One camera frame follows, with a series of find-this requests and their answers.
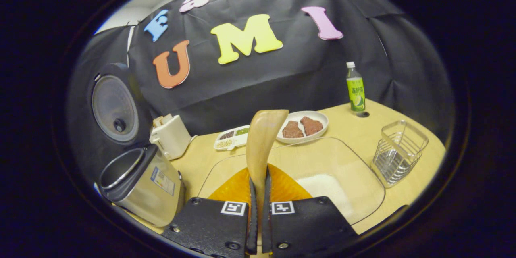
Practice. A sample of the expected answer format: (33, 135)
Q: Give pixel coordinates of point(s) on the black backdrop cloth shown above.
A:
(282, 80)

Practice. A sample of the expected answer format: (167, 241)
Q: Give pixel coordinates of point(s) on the silver black rice cooker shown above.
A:
(149, 197)

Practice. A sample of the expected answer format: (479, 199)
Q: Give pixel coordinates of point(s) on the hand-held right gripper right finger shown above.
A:
(267, 225)

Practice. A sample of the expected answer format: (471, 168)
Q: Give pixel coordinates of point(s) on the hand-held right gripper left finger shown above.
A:
(253, 225)

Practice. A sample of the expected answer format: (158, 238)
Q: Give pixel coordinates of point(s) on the clear rice box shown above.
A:
(354, 161)

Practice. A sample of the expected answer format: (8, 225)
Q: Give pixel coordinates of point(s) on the white toaster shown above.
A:
(173, 137)

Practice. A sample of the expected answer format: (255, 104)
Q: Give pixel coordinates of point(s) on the toasted bread slice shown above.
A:
(157, 121)
(167, 118)

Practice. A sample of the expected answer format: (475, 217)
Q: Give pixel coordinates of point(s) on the white divided grain dish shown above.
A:
(234, 142)

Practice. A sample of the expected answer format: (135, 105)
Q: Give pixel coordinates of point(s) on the brown meat piece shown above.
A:
(311, 125)
(292, 130)

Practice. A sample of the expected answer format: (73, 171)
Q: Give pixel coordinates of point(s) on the green tea bottle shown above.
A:
(356, 92)

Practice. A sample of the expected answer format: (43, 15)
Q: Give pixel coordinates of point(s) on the wooden spoon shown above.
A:
(262, 141)

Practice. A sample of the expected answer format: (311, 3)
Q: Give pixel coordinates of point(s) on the white rice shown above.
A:
(322, 189)

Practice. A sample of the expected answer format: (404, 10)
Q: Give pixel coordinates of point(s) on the white oval plate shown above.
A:
(325, 124)

